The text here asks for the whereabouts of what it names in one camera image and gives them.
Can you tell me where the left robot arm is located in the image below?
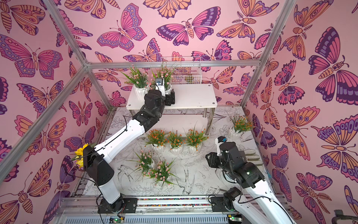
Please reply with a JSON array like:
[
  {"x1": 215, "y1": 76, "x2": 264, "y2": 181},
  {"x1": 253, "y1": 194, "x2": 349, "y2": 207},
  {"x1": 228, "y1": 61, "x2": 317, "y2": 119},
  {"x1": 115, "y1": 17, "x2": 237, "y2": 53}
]
[{"x1": 82, "y1": 90, "x2": 175, "y2": 213}]

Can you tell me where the orange flower pot middle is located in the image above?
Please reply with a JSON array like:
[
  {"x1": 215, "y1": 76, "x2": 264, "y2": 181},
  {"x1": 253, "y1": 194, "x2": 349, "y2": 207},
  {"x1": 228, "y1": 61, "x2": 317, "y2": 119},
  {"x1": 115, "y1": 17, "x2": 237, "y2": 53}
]
[{"x1": 167, "y1": 131, "x2": 185, "y2": 155}]

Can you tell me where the white wire basket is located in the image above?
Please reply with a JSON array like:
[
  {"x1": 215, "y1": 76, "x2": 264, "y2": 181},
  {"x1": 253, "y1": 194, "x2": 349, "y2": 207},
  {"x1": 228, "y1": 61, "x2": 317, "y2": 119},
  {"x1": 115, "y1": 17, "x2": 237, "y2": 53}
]
[{"x1": 169, "y1": 54, "x2": 202, "y2": 85}]

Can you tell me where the pink flower pot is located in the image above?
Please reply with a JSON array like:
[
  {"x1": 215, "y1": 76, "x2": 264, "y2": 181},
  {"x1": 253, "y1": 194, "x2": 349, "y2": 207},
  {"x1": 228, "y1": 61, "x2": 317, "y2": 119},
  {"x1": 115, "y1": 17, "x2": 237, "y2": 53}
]
[
  {"x1": 122, "y1": 66, "x2": 149, "y2": 101},
  {"x1": 145, "y1": 160, "x2": 176, "y2": 185},
  {"x1": 131, "y1": 150, "x2": 154, "y2": 176},
  {"x1": 152, "y1": 63, "x2": 174, "y2": 93}
]

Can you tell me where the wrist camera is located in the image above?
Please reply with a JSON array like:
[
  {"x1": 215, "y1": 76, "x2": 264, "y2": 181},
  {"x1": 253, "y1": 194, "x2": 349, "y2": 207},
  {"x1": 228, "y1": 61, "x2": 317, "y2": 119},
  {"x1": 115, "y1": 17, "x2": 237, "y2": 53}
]
[
  {"x1": 155, "y1": 78, "x2": 166, "y2": 97},
  {"x1": 215, "y1": 136, "x2": 227, "y2": 156}
]

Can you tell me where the orange flower pot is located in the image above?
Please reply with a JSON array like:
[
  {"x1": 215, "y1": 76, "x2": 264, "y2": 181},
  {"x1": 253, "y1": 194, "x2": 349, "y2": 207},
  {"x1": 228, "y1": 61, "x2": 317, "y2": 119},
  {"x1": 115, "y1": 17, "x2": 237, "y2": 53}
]
[
  {"x1": 145, "y1": 129, "x2": 166, "y2": 154},
  {"x1": 167, "y1": 131, "x2": 185, "y2": 155},
  {"x1": 229, "y1": 115, "x2": 253, "y2": 141},
  {"x1": 186, "y1": 127, "x2": 208, "y2": 155}
]

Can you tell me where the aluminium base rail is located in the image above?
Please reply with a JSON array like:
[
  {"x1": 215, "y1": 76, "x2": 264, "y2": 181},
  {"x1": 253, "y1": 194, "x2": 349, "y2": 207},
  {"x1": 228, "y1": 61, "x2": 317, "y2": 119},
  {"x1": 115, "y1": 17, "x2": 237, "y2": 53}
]
[{"x1": 55, "y1": 193, "x2": 294, "y2": 224}]

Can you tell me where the orange flower pot left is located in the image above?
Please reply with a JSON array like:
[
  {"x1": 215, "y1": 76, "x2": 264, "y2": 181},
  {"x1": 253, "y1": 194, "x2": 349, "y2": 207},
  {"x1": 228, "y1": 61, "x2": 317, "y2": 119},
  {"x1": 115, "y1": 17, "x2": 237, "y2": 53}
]
[{"x1": 145, "y1": 129, "x2": 166, "y2": 154}]

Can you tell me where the white two-tier rack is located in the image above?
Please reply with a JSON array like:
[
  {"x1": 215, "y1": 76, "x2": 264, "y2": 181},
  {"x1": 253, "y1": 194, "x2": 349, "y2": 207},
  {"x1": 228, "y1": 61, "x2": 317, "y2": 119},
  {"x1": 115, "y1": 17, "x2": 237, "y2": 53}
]
[{"x1": 125, "y1": 83, "x2": 218, "y2": 138}]

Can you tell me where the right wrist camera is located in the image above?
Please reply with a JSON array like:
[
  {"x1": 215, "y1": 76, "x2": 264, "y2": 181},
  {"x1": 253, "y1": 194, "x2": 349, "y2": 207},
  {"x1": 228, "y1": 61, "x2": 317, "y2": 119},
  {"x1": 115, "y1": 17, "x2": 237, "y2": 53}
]
[{"x1": 215, "y1": 136, "x2": 227, "y2": 156}]

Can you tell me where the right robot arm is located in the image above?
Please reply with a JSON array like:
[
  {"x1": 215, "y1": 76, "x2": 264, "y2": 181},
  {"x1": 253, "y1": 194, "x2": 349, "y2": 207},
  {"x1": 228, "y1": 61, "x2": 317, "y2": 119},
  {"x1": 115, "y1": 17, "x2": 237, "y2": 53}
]
[{"x1": 206, "y1": 136, "x2": 295, "y2": 224}]

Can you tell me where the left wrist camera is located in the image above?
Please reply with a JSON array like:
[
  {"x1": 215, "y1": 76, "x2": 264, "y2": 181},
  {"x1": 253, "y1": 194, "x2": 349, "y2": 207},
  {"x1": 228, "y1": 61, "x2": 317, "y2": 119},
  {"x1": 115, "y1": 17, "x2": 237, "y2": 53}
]
[{"x1": 155, "y1": 78, "x2": 166, "y2": 97}]

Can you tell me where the orange flower pot far right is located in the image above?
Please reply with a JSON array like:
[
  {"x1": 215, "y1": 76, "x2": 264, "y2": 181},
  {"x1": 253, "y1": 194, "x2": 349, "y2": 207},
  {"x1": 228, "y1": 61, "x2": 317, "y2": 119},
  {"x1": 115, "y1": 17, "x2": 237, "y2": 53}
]
[{"x1": 229, "y1": 115, "x2": 253, "y2": 141}]

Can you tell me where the yellow flower bouquet vase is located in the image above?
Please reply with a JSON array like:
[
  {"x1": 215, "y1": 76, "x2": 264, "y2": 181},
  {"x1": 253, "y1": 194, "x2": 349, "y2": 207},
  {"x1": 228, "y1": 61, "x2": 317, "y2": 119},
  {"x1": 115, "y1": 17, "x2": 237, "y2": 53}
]
[{"x1": 71, "y1": 143, "x2": 89, "y2": 168}]

